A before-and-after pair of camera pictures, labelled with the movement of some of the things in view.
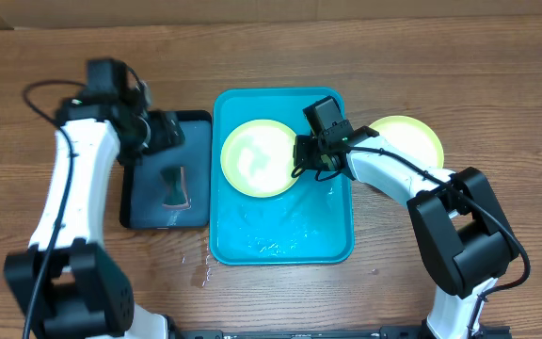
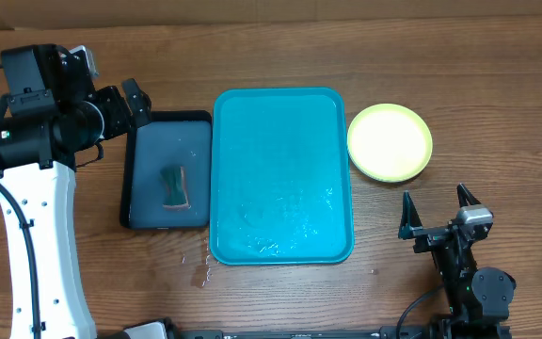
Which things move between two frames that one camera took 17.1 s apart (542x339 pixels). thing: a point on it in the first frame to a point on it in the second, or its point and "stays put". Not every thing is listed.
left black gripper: (166, 133) to (122, 121)
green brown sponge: (176, 194) stays put
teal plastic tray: (310, 222) stays put
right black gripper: (303, 153) to (436, 234)
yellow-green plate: (257, 158) to (390, 142)
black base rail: (484, 332) stays put
